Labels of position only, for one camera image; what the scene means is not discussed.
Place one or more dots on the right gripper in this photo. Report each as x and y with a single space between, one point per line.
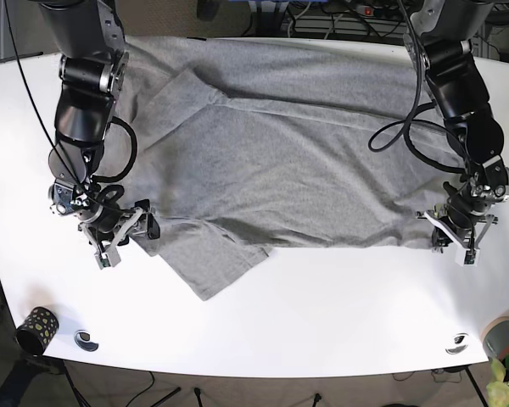
108 230

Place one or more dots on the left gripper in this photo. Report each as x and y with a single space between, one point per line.
461 222

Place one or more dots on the light grey T-shirt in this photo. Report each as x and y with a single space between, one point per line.
244 147

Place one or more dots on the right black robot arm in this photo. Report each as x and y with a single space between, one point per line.
90 37

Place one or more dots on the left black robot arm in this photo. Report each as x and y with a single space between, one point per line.
438 39

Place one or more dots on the grey tape roll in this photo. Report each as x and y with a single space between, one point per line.
495 338

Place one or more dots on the black gold-dotted cup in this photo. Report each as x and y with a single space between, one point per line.
37 331

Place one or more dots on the green potted plant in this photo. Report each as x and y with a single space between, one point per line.
498 387

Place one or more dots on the right table cable grommet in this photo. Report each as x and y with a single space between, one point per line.
457 344

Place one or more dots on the table cable grommet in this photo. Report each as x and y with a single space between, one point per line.
83 340
457 344

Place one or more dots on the left table cable grommet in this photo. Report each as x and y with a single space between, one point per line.
83 340

